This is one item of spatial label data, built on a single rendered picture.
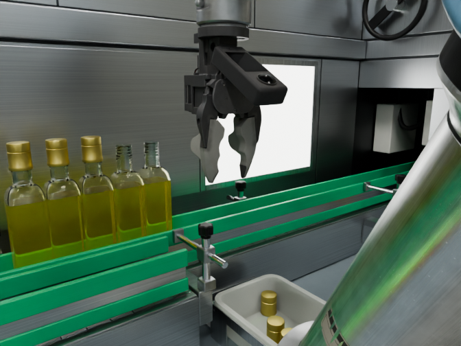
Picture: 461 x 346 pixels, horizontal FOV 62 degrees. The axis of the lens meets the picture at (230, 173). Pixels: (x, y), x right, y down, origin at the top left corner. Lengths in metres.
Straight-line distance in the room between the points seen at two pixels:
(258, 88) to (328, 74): 0.88
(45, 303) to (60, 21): 0.51
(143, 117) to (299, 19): 0.58
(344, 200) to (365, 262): 0.93
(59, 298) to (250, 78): 0.42
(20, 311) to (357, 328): 0.49
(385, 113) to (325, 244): 0.63
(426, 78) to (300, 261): 0.68
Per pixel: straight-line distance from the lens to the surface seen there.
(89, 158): 0.72
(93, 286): 0.65
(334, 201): 1.12
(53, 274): 0.71
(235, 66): 0.49
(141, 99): 0.89
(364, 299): 0.24
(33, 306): 0.64
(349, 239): 1.19
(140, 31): 0.90
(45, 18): 0.85
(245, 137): 0.56
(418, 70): 1.35
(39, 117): 0.83
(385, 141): 1.54
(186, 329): 0.75
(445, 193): 0.18
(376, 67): 1.42
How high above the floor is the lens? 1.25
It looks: 13 degrees down
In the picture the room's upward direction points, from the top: straight up
